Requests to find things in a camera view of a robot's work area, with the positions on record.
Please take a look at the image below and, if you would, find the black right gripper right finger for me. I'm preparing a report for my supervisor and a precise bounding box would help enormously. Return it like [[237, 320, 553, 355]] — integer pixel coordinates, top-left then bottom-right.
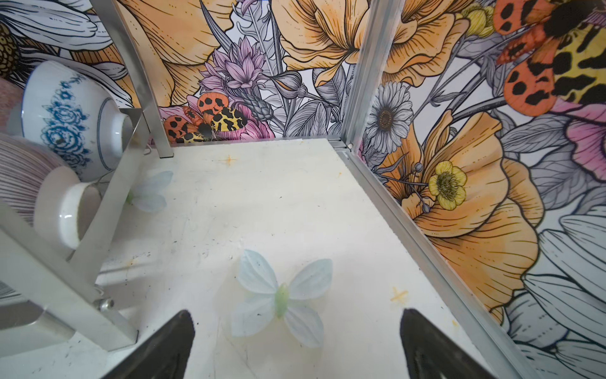
[[399, 308, 493, 379]]

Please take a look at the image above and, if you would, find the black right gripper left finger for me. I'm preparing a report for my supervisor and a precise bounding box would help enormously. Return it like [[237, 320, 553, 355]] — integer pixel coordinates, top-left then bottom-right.
[[104, 310, 195, 379]]

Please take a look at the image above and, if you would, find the pink striped bowl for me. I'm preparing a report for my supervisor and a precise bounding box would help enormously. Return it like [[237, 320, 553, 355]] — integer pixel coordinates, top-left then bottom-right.
[[1, 134, 102, 260]]

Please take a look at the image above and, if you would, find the blue floral bowl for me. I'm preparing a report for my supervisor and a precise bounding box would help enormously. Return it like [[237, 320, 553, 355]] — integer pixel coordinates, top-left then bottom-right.
[[21, 61, 134, 182]]

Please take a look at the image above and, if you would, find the silver metal dish rack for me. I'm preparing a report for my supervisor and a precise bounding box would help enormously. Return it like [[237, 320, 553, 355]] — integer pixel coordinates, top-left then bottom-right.
[[1, 1, 173, 357]]

